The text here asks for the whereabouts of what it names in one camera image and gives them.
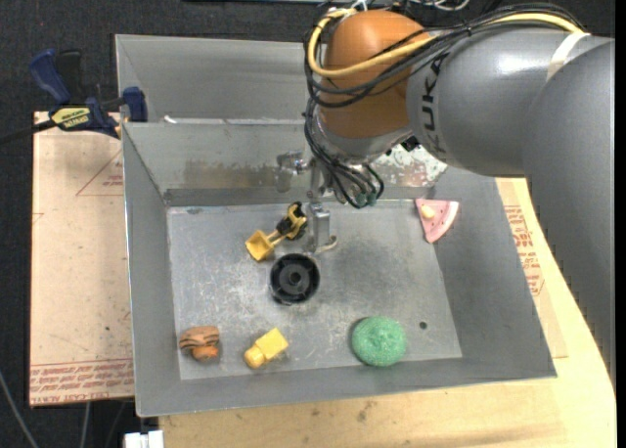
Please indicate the yellow and black toy digger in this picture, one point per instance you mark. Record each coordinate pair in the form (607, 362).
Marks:
(266, 243)

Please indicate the black cylinder on white bracket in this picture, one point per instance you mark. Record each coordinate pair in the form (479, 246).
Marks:
(411, 144)

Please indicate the yellow toy block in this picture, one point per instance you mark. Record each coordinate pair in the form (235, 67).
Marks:
(266, 348)

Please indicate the pink toy watermelon slice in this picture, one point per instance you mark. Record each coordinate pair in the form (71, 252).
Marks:
(437, 223)

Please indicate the grey metal bin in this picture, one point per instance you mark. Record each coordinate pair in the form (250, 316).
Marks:
(371, 289)

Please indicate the brown cardboard board red print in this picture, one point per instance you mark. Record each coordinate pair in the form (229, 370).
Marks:
(78, 265)

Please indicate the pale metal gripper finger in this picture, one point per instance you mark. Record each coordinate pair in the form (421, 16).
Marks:
(325, 228)
(312, 226)

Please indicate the green round scouring pad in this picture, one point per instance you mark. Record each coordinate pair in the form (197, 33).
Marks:
(379, 341)

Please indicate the black round plastic cap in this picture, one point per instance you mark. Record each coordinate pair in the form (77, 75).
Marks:
(295, 279)

